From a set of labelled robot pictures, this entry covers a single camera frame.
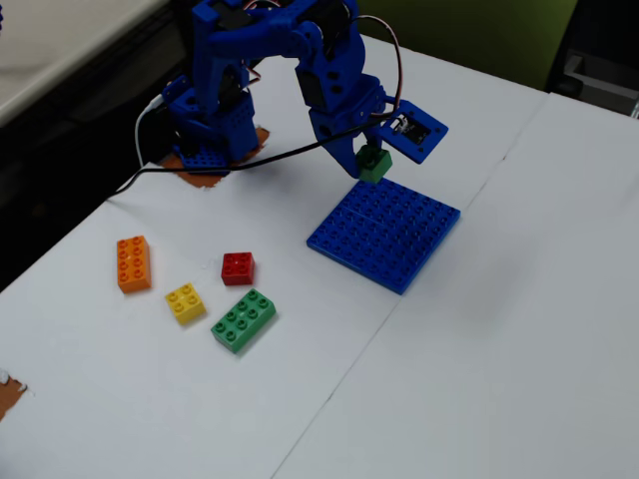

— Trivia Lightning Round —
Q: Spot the grey metal frame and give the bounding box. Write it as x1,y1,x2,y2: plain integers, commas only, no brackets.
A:
548,48,639,120

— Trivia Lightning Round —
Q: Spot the orange 2x4 block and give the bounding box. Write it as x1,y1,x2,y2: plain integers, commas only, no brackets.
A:
116,235,153,295

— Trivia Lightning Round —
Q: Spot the red 2x2 block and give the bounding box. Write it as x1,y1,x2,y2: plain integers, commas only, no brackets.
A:
220,251,257,287

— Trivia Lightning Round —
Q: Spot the white background table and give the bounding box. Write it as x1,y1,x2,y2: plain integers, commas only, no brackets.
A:
0,0,172,127

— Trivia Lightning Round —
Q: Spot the white cable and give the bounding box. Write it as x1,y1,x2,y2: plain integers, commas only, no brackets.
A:
134,97,166,169

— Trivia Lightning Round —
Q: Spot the yellow 2x2 block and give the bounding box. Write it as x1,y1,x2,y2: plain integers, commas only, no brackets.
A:
164,281,208,326

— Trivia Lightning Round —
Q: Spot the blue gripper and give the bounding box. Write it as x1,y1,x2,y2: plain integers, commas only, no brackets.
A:
294,58,389,181

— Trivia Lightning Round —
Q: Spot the blue 8x8 base plate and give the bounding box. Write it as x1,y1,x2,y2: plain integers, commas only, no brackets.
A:
306,178,462,296

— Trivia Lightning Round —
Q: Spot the green 2x2 block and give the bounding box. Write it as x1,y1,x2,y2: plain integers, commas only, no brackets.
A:
354,144,393,185

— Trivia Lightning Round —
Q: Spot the red white servo wire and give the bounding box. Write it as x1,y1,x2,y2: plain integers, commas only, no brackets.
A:
354,14,406,121

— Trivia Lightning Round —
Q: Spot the green 2x4 block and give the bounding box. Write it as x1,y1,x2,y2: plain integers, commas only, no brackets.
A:
210,287,278,355

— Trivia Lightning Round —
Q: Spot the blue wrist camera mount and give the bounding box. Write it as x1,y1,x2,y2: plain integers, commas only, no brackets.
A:
377,99,449,166

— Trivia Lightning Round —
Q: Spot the black cable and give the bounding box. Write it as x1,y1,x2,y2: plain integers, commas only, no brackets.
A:
106,112,400,200

